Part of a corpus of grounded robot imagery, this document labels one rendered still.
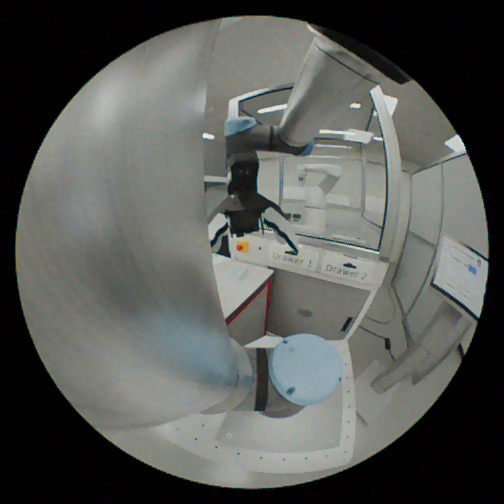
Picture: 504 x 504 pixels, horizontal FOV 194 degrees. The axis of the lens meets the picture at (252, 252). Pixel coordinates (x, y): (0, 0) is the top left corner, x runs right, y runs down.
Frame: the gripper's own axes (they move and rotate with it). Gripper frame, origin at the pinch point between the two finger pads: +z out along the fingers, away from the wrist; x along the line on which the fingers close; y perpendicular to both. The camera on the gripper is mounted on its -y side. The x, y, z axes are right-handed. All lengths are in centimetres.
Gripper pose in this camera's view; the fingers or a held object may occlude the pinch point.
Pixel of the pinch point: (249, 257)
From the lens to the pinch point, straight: 20.1
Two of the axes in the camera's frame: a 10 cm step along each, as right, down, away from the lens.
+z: 1.0, 8.7, -4.8
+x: -9.9, 1.1, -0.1
